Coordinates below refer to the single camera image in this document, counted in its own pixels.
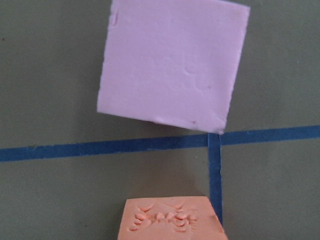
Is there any orange foam block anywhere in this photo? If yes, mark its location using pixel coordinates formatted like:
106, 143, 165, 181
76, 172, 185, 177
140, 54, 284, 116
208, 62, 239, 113
117, 196, 228, 240

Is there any pink foam block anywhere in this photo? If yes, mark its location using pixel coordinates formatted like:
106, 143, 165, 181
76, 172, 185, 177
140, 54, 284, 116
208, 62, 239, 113
97, 0, 251, 135

